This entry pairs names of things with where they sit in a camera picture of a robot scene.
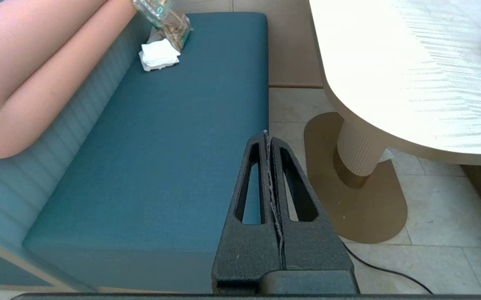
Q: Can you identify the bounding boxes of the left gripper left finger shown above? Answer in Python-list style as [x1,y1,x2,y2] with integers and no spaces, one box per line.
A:
[211,130,360,295]

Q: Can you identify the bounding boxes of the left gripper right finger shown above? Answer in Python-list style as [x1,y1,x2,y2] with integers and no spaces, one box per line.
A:
[271,137,348,270]

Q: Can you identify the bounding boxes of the teal bench with snack packet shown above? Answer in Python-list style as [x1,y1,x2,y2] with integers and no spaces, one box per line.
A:
[0,12,269,292]

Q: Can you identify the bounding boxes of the white folded napkins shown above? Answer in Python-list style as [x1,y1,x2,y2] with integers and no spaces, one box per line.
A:
[139,38,181,72]

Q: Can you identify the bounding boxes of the clear snack packet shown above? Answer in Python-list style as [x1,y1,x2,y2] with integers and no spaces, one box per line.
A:
[131,0,193,51]

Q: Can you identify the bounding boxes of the long pink bolster cushion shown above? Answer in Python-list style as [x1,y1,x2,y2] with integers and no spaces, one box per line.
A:
[0,0,138,159]

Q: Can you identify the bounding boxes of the beige table pedestal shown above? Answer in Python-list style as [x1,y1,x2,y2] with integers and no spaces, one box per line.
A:
[304,112,408,244]

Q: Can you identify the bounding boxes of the black floor cable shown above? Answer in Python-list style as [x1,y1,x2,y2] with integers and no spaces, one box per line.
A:
[343,242,433,294]

